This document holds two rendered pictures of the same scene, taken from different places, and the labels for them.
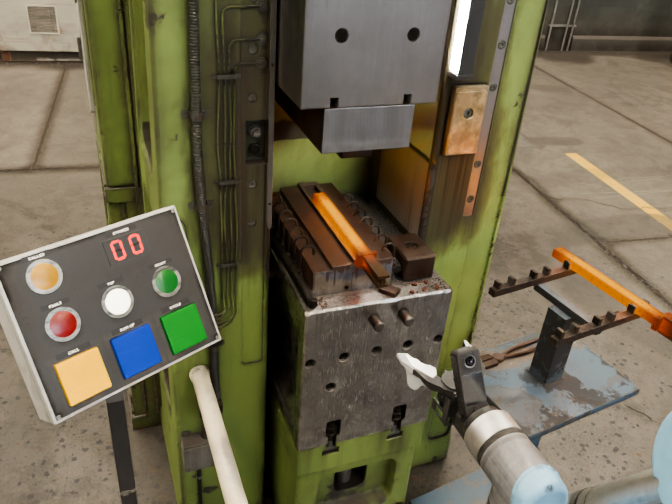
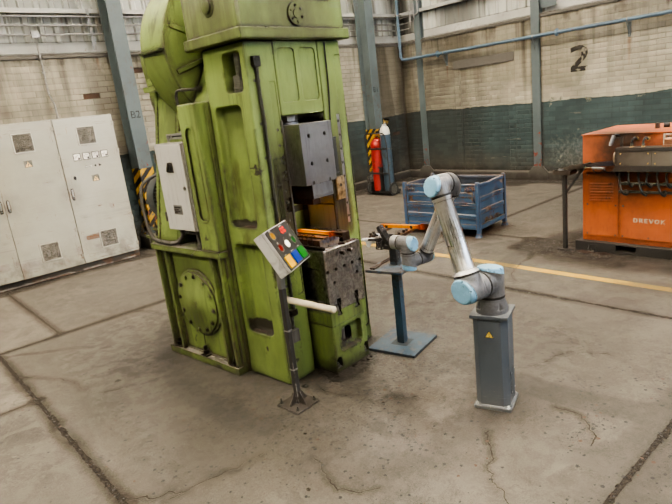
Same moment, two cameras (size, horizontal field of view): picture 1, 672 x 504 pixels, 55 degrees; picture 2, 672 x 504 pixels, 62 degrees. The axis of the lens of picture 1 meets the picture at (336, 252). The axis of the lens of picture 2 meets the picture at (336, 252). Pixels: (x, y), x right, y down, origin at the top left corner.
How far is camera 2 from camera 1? 2.63 m
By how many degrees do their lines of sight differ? 27
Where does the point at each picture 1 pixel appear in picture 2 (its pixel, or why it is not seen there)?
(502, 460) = (400, 239)
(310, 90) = (308, 180)
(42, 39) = not seen: outside the picture
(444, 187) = (340, 212)
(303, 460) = (333, 318)
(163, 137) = (267, 207)
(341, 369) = (336, 274)
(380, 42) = (320, 163)
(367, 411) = (347, 293)
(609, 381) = not seen: hidden behind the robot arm
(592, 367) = not seen: hidden behind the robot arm
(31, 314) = (274, 245)
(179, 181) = (272, 221)
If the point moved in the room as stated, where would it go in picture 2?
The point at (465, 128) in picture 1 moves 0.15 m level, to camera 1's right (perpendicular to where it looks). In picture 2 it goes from (341, 189) to (359, 186)
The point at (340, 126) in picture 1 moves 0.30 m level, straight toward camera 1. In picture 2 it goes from (316, 189) to (335, 193)
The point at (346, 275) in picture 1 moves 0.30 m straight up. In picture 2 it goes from (327, 241) to (322, 198)
